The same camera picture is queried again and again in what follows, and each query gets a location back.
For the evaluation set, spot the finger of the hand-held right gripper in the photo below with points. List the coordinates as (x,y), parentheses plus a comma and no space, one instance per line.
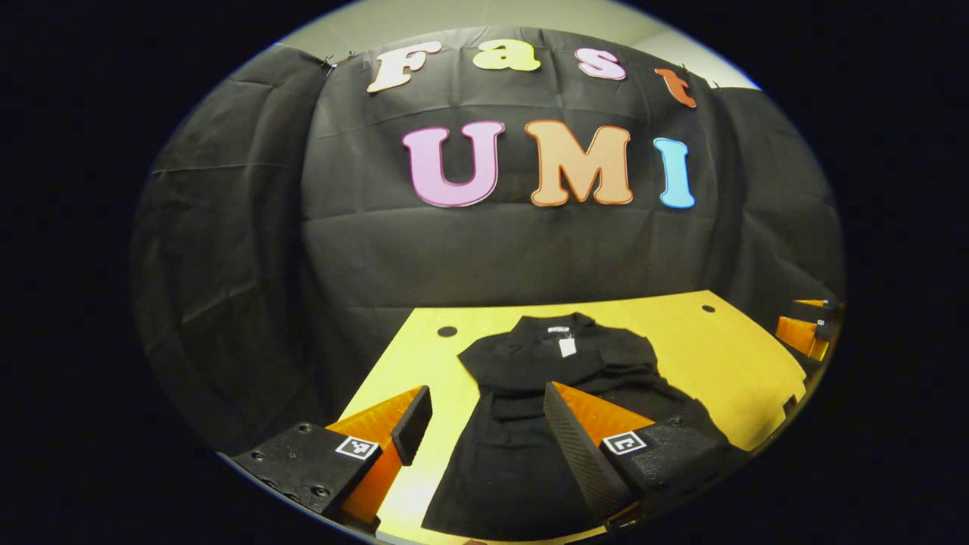
(799,337)

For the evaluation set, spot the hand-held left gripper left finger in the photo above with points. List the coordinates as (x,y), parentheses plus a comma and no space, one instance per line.
(415,424)

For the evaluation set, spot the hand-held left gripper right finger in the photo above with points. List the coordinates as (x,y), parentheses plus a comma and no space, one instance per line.
(575,454)

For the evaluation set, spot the black button-up garment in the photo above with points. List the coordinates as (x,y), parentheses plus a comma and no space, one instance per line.
(500,454)

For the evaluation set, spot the black backdrop cloth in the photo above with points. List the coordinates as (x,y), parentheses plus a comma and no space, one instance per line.
(492,250)

